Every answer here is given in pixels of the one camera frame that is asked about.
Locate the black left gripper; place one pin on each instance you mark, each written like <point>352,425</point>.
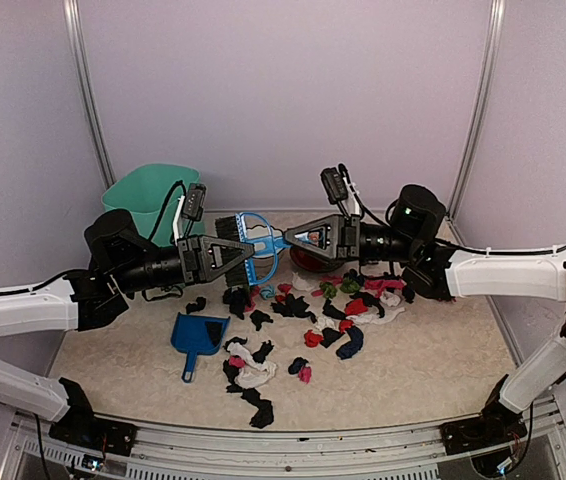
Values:
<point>196,255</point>

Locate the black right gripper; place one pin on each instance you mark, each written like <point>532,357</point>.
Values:
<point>342,236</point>

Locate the blue hand brush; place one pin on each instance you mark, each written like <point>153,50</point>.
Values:
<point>267,244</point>

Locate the blue plastic dustpan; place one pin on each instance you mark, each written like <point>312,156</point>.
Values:
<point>189,337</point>

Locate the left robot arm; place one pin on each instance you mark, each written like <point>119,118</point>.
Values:
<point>123,263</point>

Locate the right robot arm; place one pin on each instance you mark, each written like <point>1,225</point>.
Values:
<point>435,269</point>

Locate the black scrap near bin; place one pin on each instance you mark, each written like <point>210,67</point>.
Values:
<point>199,304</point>

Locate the red patterned bowl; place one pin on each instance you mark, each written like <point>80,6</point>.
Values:
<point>313,264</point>

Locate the black scrap in dustpan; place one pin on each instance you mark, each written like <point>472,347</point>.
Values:
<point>215,332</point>

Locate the light blue paper scrap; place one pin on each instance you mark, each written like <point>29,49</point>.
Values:
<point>268,292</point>

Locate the white paper scrap centre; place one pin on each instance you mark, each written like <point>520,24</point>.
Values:
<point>301,284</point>

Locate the teal plastic waste bin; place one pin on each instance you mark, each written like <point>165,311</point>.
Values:
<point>143,191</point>

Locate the red paper scrap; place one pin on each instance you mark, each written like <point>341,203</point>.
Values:
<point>312,339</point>

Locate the pink and navy scrap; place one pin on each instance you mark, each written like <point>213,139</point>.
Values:
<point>300,368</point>

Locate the black paper scrap front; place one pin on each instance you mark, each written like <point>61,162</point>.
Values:
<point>264,415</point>

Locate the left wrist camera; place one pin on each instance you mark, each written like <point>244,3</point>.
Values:
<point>189,211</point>

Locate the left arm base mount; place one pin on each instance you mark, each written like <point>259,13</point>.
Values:
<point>79,426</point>

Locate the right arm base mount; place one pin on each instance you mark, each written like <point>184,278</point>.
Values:
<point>495,424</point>

